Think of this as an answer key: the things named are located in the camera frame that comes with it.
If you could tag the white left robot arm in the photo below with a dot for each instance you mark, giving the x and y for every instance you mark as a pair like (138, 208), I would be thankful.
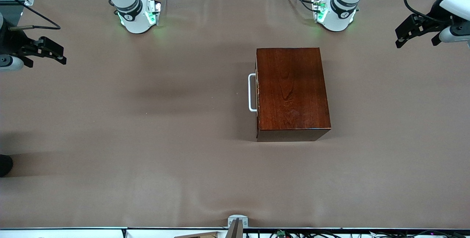
(339, 17)

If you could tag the grey metal camera bracket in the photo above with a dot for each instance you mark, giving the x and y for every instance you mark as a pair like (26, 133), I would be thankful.
(237, 227)

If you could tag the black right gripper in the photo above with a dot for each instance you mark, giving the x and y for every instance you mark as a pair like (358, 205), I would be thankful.
(11, 42)

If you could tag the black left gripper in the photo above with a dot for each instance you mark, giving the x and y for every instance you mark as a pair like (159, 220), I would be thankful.
(436, 18)

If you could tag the black round object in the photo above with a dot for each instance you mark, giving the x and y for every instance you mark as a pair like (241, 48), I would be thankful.
(5, 165)

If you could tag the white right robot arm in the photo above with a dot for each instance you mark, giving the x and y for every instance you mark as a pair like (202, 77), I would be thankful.
(134, 19)

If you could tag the dark wooden cabinet box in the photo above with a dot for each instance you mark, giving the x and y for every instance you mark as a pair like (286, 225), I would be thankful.
(293, 91)

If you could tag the brown cardboard piece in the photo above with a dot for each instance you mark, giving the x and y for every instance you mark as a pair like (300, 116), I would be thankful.
(200, 235)

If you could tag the brown table cloth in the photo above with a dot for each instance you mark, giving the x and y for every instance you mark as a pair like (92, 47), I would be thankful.
(183, 175)

